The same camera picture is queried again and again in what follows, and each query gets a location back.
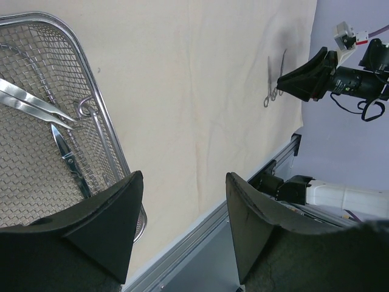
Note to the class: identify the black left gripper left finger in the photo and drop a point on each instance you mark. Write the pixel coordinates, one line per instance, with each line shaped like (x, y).
(86, 247)

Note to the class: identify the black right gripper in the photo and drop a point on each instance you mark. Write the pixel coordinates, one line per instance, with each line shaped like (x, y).
(312, 80)

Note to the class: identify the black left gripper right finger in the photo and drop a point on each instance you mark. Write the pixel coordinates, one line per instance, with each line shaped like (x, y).
(277, 249)

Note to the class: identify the steel surgical scissors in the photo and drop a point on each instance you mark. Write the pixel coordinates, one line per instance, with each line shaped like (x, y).
(276, 91)

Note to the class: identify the beige cloth wrap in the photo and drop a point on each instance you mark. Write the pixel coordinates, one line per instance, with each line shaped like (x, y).
(184, 83)

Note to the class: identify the wire mesh instrument tray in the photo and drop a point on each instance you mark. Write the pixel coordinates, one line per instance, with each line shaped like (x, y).
(42, 55)

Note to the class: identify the steel forceps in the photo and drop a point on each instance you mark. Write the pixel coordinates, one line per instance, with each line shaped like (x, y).
(19, 99)

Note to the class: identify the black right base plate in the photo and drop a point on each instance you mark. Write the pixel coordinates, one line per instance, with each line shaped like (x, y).
(265, 181)

